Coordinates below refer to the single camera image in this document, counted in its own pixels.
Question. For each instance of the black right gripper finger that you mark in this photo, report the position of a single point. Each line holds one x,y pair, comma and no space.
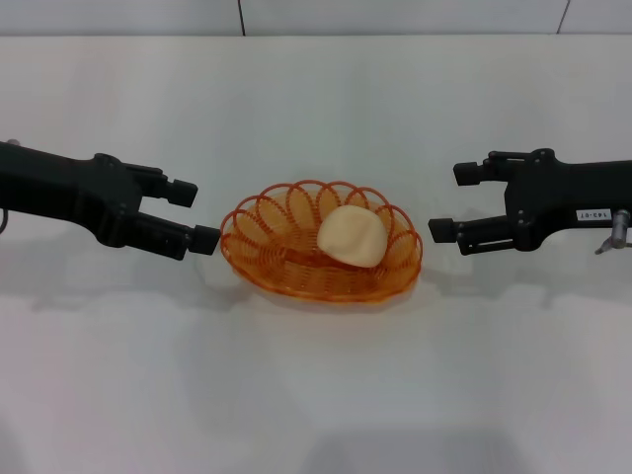
498,168
484,234

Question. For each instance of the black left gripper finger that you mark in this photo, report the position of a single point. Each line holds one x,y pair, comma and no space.
168,190
168,237

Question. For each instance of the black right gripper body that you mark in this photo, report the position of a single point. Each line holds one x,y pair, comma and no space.
558,197

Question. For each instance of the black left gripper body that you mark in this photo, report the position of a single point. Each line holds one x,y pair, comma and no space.
69,197

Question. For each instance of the pale round bread bun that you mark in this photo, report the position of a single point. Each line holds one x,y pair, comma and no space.
350,237

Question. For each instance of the orange woven plastic basket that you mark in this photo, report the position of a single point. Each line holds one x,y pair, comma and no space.
296,276

